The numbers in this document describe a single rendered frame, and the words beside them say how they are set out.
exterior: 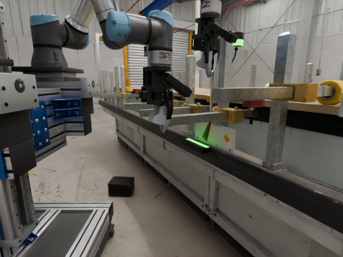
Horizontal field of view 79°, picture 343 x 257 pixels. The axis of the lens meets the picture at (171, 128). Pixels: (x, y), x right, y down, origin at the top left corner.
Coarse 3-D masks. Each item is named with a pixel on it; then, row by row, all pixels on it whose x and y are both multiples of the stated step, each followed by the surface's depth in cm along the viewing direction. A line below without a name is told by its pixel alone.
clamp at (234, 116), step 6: (216, 108) 85; (222, 108) 83; (228, 108) 84; (228, 114) 80; (234, 114) 77; (240, 114) 79; (222, 120) 83; (228, 120) 80; (234, 120) 78; (240, 120) 79
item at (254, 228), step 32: (128, 128) 294; (256, 128) 96; (288, 128) 83; (320, 128) 72; (160, 160) 207; (288, 160) 84; (320, 160) 73; (192, 192) 155; (224, 192) 126; (224, 224) 124; (256, 224) 107; (288, 224) 91; (256, 256) 104; (288, 256) 92; (320, 256) 80
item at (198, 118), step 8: (208, 112) 79; (216, 112) 79; (224, 112) 79; (248, 112) 86; (256, 112) 88; (176, 120) 70; (184, 120) 71; (192, 120) 73; (200, 120) 75; (208, 120) 76; (216, 120) 78
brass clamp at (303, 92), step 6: (270, 84) 63; (276, 84) 61; (282, 84) 59; (288, 84) 58; (294, 84) 56; (300, 84) 55; (306, 84) 54; (312, 84) 54; (294, 90) 57; (300, 90) 55; (306, 90) 54; (312, 90) 55; (294, 96) 57; (300, 96) 55; (306, 96) 54; (312, 96) 55
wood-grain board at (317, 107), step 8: (200, 96) 127; (264, 104) 87; (288, 104) 78; (296, 104) 76; (304, 104) 73; (312, 104) 71; (320, 104) 70; (336, 104) 70; (320, 112) 69; (328, 112) 67; (336, 112) 65
